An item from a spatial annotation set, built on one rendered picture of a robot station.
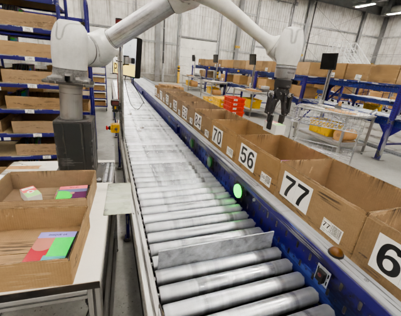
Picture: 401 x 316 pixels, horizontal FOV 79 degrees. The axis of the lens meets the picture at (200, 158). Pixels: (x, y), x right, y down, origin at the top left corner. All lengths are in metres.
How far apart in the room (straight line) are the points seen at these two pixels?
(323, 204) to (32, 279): 0.93
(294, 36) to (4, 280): 1.30
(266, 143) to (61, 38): 1.17
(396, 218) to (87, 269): 0.99
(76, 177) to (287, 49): 1.16
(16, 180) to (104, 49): 0.78
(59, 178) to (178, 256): 0.77
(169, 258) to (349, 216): 0.59
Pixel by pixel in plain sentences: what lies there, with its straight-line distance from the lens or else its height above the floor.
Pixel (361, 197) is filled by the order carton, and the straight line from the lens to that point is 1.21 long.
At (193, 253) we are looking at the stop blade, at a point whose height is 0.77.
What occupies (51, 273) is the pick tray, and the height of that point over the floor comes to 0.80.
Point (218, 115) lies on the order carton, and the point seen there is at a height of 1.00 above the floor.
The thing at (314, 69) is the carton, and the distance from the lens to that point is 7.57.
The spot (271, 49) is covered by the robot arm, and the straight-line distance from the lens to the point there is 1.33.
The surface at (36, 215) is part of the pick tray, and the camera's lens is 1.12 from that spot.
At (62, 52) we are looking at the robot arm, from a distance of 1.37.
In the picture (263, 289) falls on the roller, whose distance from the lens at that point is 0.91.
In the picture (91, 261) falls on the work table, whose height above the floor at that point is 0.75.
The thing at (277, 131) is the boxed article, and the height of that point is 1.14.
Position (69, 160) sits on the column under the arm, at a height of 0.87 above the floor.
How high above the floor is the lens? 1.40
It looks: 21 degrees down
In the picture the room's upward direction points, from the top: 5 degrees clockwise
